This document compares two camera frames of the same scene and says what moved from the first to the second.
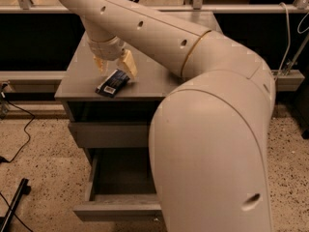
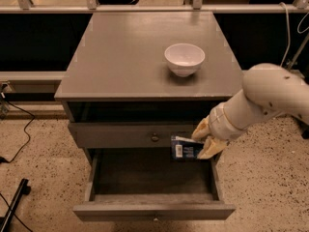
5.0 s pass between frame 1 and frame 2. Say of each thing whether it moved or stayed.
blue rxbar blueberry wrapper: moved
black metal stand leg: stayed
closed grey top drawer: stayed
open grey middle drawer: stayed
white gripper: moved
